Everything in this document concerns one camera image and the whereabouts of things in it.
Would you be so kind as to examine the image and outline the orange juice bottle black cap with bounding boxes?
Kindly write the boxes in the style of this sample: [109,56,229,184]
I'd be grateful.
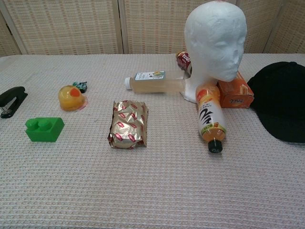
[195,82,226,154]

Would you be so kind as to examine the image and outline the gold foil snack packet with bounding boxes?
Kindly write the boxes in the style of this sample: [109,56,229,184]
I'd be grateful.
[107,100,150,150]

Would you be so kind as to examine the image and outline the woven bamboo folding screen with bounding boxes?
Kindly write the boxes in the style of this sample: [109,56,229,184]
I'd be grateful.
[0,0,305,57]

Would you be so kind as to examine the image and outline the orange jelly cup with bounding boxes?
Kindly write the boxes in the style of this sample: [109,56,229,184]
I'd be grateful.
[58,84,89,112]

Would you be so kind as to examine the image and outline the clear tea bottle white cap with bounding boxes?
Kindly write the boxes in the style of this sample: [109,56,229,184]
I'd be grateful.
[123,71,186,94]

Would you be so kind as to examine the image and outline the beige waffle-weave tablecloth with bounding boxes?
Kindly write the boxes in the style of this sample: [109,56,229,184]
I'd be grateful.
[0,52,305,229]

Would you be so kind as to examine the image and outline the small green candy wrapper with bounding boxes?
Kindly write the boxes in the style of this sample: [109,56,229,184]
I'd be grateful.
[72,81,88,94]

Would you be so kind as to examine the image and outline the red drink can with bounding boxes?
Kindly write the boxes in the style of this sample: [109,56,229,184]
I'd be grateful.
[175,51,193,77]

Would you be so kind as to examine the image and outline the white foam mannequin head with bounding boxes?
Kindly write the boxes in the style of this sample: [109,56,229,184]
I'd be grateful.
[180,0,248,103]

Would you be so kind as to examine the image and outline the orange cardboard box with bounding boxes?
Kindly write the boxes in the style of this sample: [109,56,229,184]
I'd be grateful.
[217,71,254,109]

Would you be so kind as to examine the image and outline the black stapler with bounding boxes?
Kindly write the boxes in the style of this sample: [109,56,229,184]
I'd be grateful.
[0,86,29,119]

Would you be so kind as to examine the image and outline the green toy building block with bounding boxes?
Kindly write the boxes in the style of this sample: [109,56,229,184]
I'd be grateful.
[25,117,65,143]

